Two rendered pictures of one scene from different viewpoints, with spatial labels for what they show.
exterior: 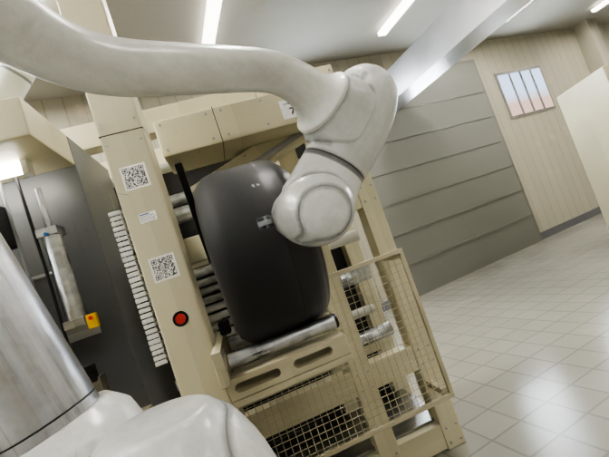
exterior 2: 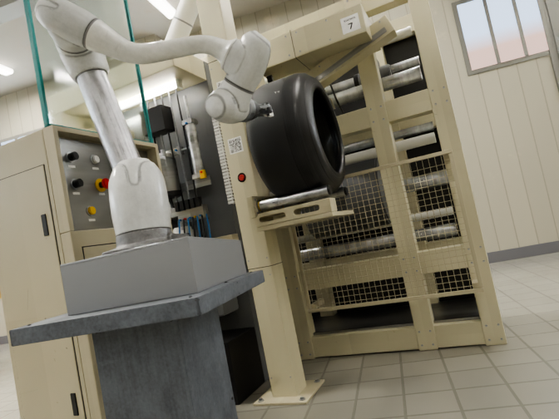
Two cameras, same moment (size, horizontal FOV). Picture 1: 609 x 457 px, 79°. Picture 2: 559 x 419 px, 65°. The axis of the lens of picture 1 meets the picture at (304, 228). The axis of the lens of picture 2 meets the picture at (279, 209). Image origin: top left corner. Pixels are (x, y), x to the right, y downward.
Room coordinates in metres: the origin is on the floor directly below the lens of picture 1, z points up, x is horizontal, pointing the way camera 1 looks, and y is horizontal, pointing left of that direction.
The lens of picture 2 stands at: (-0.50, -0.89, 0.74)
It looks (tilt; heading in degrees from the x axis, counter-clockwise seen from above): 4 degrees up; 35
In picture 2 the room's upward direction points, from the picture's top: 11 degrees counter-clockwise
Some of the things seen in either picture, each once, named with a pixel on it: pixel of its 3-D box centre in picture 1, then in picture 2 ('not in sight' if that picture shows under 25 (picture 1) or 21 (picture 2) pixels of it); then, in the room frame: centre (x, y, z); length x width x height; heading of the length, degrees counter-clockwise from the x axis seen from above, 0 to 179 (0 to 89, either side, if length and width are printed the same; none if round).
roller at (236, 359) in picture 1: (283, 341); (293, 198); (1.11, 0.17, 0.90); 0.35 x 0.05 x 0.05; 102
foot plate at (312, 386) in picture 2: not in sight; (289, 391); (1.17, 0.45, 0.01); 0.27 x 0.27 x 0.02; 12
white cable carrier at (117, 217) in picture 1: (140, 286); (225, 156); (1.12, 0.52, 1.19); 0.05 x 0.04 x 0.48; 12
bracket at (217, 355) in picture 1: (224, 354); (269, 206); (1.20, 0.38, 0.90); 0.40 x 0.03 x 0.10; 12
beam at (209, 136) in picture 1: (235, 131); (314, 46); (1.56, 0.15, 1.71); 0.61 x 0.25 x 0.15; 102
